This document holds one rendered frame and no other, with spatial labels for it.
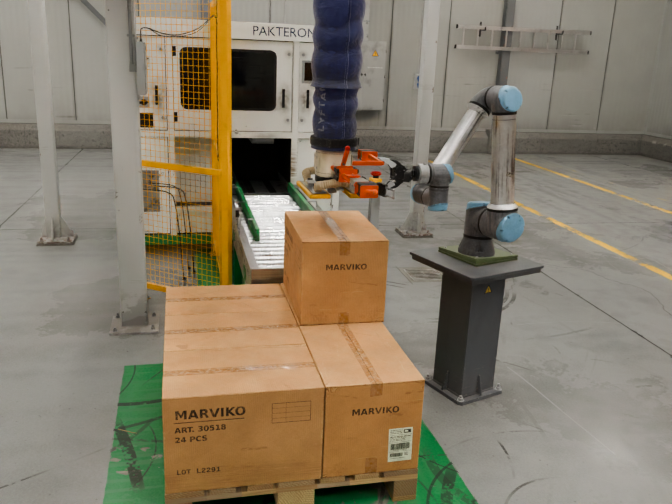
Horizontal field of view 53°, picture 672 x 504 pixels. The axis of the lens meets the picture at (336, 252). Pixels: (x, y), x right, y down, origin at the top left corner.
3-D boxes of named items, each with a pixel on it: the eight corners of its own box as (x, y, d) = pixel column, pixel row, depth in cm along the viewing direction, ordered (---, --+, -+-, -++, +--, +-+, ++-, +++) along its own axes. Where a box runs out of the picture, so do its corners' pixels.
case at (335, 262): (283, 282, 366) (284, 210, 355) (354, 280, 374) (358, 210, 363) (300, 325, 310) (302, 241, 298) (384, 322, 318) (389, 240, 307)
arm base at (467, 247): (473, 247, 366) (474, 229, 363) (502, 254, 352) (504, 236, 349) (450, 250, 353) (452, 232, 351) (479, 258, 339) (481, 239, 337)
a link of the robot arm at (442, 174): (454, 186, 309) (456, 164, 306) (429, 186, 306) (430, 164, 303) (446, 183, 318) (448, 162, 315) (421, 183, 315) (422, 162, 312)
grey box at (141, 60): (139, 93, 408) (137, 41, 400) (148, 93, 410) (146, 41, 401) (137, 95, 390) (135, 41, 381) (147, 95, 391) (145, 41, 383)
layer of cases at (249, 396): (168, 357, 364) (166, 287, 352) (347, 346, 386) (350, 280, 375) (165, 494, 252) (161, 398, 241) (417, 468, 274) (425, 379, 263)
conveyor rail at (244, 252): (223, 208, 590) (222, 187, 584) (228, 208, 591) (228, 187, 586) (250, 302, 374) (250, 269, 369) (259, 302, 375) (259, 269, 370)
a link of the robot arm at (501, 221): (503, 234, 345) (506, 84, 325) (526, 241, 330) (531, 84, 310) (478, 239, 339) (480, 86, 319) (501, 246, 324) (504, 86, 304)
